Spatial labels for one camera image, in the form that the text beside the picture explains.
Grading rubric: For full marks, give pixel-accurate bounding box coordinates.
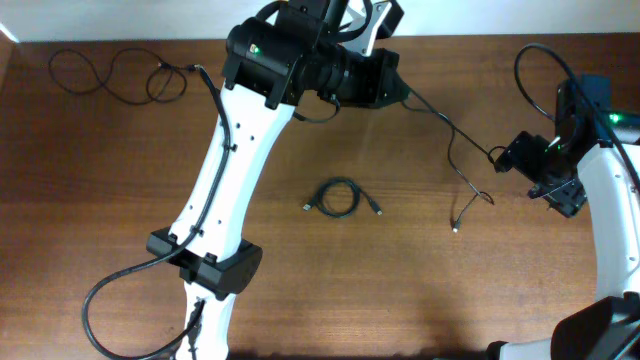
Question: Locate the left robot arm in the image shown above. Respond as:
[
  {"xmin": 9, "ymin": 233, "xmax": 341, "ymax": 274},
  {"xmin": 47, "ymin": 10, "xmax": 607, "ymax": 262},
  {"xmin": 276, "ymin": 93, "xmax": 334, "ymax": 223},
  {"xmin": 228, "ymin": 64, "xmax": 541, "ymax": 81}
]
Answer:
[{"xmin": 147, "ymin": 1, "xmax": 408, "ymax": 359}]

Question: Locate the black braided usb cable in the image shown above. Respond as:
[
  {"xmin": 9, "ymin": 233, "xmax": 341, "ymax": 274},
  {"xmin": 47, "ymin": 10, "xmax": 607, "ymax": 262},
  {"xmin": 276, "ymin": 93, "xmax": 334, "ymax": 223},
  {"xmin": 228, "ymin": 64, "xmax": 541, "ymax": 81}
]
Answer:
[{"xmin": 399, "ymin": 87, "xmax": 506, "ymax": 235}]

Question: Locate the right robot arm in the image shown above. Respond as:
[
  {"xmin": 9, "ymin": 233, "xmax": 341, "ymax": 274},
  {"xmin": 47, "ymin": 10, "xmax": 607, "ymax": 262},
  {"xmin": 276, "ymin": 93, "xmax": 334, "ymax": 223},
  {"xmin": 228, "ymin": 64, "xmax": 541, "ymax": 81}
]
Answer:
[{"xmin": 486, "ymin": 75, "xmax": 639, "ymax": 359}]

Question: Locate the black thin usb cable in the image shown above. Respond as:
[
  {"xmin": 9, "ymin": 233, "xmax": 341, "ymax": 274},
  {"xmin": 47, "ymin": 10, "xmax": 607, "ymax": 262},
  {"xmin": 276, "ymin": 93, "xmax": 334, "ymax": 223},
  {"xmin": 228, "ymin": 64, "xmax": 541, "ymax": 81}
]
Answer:
[{"xmin": 47, "ymin": 46, "xmax": 201, "ymax": 106}]

